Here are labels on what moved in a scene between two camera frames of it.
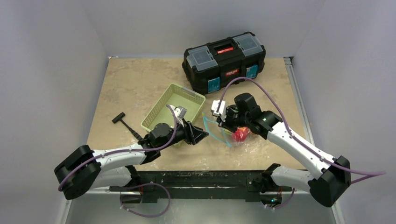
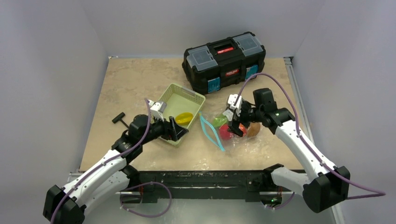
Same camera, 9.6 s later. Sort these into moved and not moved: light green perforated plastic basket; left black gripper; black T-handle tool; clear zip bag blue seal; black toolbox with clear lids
Moved: left black gripper; clear zip bag blue seal
Not moved: light green perforated plastic basket; black T-handle tool; black toolbox with clear lids
